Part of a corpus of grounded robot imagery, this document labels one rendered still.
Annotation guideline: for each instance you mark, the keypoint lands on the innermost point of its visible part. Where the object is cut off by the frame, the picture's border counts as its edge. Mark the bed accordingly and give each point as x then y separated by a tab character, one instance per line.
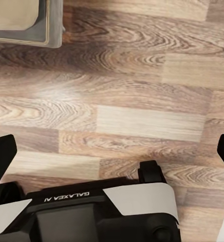
32	22

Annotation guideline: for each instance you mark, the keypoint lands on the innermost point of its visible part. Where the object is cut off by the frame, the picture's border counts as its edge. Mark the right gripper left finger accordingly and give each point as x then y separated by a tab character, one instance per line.
8	150

